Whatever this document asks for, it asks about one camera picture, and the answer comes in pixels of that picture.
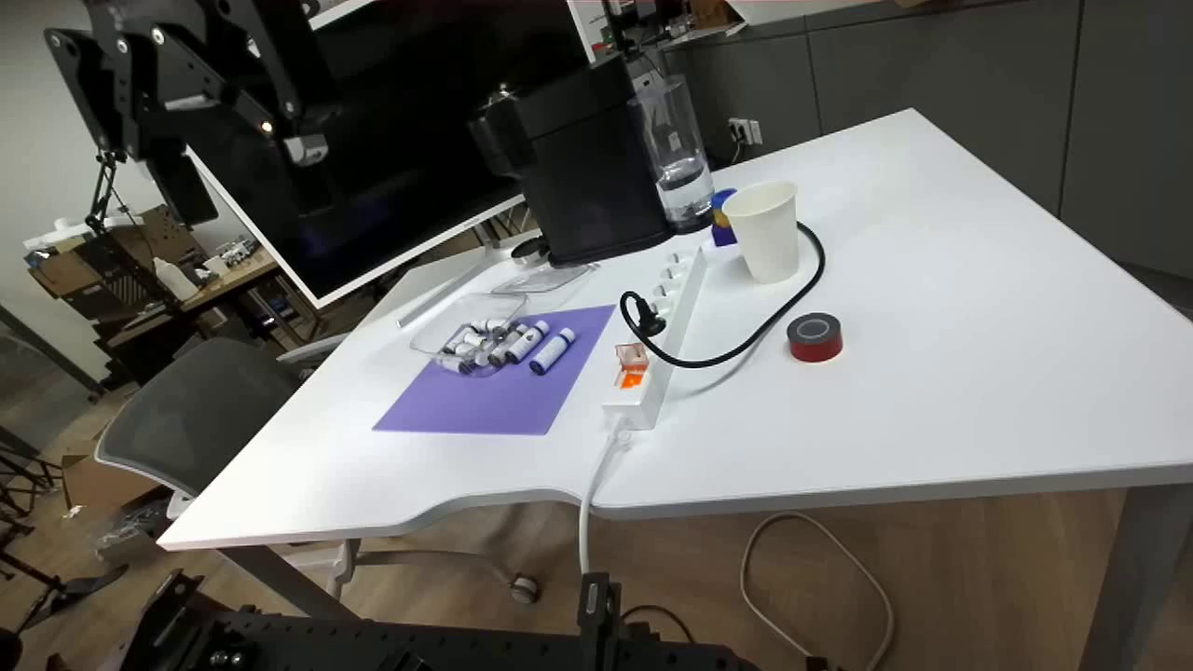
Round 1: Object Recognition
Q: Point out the white bottle blue band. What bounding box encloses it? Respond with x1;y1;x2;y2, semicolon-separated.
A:
529;330;577;376

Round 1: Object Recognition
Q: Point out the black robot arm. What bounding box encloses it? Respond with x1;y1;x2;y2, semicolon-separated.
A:
46;0;336;224

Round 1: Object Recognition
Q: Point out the white bottle brown label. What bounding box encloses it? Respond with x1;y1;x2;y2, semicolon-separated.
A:
508;322;549;364

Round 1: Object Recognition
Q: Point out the white bottle dark brown cap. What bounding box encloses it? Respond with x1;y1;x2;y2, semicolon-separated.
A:
478;322;513;371

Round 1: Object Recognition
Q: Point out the purple rectangular mat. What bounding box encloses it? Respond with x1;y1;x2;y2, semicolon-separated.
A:
375;306;610;438

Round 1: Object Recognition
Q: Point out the white bottle yellow band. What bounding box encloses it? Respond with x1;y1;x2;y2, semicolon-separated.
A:
443;325;484;359

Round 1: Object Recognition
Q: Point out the white bottle green band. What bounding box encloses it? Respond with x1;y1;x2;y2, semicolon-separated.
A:
436;354;478;376

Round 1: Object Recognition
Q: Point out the blue small box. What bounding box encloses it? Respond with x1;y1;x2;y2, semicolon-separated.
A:
710;185;737;245

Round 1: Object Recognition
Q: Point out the white power strip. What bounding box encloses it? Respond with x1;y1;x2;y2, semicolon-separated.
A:
605;245;705;429

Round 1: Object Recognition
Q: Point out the black coffee machine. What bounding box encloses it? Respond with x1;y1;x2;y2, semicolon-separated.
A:
468;61;671;264

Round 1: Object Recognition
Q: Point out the white paper cup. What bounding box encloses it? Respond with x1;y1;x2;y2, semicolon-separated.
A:
724;184;799;285

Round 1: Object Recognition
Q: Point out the red black tape roll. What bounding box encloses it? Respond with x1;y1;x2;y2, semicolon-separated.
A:
785;315;842;362

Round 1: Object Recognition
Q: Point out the large black monitor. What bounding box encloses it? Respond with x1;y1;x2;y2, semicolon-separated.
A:
191;0;587;306

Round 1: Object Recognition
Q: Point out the grey mesh office chair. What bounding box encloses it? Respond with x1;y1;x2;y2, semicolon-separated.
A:
93;338;302;497

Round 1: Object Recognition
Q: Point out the wooden cluttered shelf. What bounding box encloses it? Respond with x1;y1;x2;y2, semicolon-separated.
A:
27;204;295;381

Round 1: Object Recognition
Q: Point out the black power cable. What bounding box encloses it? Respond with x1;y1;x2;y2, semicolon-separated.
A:
615;215;831;372

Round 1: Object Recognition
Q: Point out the white power strip cord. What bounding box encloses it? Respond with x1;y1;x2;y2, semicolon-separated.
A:
575;420;897;671

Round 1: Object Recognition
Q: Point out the black metal frame foreground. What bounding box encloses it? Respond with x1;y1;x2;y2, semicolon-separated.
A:
118;576;758;671

